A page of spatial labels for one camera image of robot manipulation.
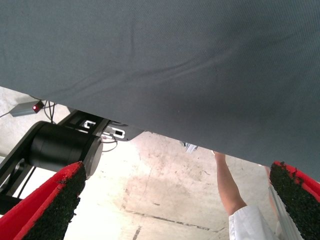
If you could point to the black cylindrical housing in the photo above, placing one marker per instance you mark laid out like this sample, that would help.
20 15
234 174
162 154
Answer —
57 145

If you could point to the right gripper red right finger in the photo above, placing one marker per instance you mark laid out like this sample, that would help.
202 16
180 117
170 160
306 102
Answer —
300 205

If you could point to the bare person forearm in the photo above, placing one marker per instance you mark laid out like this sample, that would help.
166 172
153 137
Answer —
230 187

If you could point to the white sleeve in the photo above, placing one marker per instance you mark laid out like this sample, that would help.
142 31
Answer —
250 225

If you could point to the dark grey table cloth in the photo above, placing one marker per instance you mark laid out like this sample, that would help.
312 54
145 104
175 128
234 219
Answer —
160 50

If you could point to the grey metal bar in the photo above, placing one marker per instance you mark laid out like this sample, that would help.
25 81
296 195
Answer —
282 217

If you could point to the grey power strip red light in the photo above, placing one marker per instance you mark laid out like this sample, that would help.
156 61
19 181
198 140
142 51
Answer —
22 108

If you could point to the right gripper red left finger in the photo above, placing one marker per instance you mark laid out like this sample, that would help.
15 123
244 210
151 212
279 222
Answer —
42 207

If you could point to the black metal frame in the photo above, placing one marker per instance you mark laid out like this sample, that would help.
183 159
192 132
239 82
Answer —
72 118

